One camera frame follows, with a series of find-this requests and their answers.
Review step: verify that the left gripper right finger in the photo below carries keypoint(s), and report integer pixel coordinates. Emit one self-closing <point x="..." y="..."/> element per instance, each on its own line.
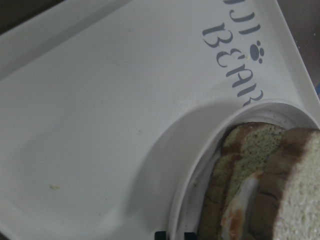
<point x="190" y="236"/>

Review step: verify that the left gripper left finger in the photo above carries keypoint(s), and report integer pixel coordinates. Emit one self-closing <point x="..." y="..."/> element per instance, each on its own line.
<point x="160" y="235"/>

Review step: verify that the bread slice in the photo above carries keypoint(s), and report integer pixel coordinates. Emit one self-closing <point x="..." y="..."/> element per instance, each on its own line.
<point x="244" y="151"/>
<point x="287" y="203"/>

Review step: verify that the white bear tray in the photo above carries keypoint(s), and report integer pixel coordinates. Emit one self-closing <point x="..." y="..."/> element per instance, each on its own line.
<point x="105" y="104"/>

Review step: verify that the fried egg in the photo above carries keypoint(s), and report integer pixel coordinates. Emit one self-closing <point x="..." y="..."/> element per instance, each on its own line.
<point x="234" y="218"/>

